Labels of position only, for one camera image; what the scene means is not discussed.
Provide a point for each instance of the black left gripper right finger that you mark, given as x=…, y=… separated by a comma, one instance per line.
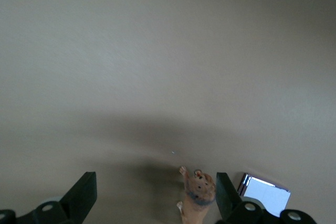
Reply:
x=231, y=208

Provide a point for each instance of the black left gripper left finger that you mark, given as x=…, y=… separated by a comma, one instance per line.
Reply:
x=71, y=203

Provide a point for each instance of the brown lion statue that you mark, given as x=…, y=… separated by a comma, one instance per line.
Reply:
x=197, y=197

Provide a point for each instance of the small lavender card box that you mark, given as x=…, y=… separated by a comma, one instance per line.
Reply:
x=265, y=195

